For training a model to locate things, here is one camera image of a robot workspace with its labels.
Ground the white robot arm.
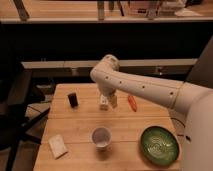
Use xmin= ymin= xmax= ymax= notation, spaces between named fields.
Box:
xmin=90 ymin=55 xmax=213 ymax=171

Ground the green ceramic plate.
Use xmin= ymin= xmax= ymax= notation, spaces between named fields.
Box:
xmin=140 ymin=126 xmax=180 ymax=167

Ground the orange carrot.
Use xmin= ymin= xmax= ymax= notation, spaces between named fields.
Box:
xmin=128 ymin=95 xmax=137 ymax=112

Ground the white paper cup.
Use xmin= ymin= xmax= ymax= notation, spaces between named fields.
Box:
xmin=91 ymin=127 xmax=111 ymax=150

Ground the white sponge pad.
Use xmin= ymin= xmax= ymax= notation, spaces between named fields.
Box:
xmin=48 ymin=135 xmax=68 ymax=159

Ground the dark chair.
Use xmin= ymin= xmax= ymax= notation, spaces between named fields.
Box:
xmin=0 ymin=68 xmax=50 ymax=171

